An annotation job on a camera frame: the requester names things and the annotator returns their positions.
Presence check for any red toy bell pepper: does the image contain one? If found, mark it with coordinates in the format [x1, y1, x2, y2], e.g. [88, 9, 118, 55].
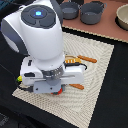
[51, 88, 63, 95]

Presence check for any yellow toy banana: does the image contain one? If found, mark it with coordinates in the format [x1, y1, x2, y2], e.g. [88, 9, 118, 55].
[16, 76, 22, 82]

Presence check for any large grey pot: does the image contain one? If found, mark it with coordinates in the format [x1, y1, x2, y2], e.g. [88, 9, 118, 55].
[80, 1, 107, 25]

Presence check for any knife with wooden handle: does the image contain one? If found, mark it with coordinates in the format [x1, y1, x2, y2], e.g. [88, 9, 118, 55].
[77, 55, 97, 63]

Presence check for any fork with wooden handle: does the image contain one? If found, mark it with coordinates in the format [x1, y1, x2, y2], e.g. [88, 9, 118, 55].
[69, 84, 84, 90]

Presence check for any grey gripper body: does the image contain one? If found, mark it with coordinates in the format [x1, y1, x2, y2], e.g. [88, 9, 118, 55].
[31, 77, 74, 94]

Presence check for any small grey pot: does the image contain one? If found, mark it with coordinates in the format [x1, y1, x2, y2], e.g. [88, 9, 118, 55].
[60, 2, 79, 20]

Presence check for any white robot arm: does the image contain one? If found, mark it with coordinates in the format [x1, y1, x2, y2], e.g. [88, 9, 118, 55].
[1, 0, 87, 93]

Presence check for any cream bowl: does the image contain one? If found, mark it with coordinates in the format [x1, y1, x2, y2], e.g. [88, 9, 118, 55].
[116, 4, 128, 30]

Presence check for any orange toy bread loaf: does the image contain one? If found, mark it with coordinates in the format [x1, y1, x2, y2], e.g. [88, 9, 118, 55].
[65, 58, 81, 63]

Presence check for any white striped placemat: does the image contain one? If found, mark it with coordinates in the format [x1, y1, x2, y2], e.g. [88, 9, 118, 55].
[13, 33, 114, 128]

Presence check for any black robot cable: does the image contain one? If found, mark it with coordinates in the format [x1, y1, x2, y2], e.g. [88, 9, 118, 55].
[0, 63, 30, 91]

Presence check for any pink wooden board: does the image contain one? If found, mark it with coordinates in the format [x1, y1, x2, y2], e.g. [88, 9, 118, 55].
[63, 0, 128, 43]

